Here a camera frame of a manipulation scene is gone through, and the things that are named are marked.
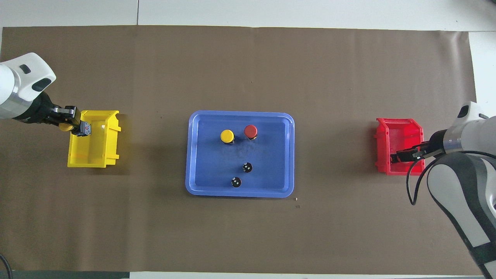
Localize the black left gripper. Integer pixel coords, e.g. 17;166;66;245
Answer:
22;92;85;137

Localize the black floor cable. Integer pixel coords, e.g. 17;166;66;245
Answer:
0;254;13;279

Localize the blue plastic tray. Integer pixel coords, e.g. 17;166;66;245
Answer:
185;110;295;198

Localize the yellow plastic bin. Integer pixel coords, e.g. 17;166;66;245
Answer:
67;110;121;168

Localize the brown paper mat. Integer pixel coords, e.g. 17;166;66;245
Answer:
0;26;481;274

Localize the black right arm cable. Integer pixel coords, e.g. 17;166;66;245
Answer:
406;150;496;206

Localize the red plastic bin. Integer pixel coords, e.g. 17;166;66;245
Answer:
375;118;426;176

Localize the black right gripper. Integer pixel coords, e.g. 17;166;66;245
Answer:
391;130;447;163

